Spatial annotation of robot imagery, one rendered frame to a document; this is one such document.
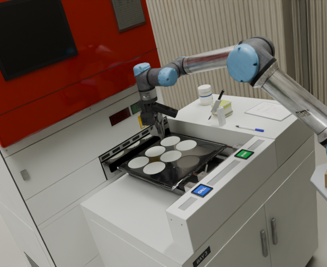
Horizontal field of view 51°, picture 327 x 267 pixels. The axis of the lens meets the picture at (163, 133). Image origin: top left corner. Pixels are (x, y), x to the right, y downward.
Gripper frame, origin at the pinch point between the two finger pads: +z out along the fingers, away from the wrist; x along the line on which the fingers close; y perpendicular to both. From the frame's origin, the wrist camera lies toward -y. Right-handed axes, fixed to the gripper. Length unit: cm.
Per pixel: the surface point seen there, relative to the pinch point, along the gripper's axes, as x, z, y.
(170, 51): -261, 17, 58
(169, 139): -10.9, 7.1, 0.9
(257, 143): 10.2, 1.6, -42.2
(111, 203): 28.5, 15.1, 20.3
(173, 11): -255, -27, 43
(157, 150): -0.9, 7.1, 4.9
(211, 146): -0.5, 7.2, -21.2
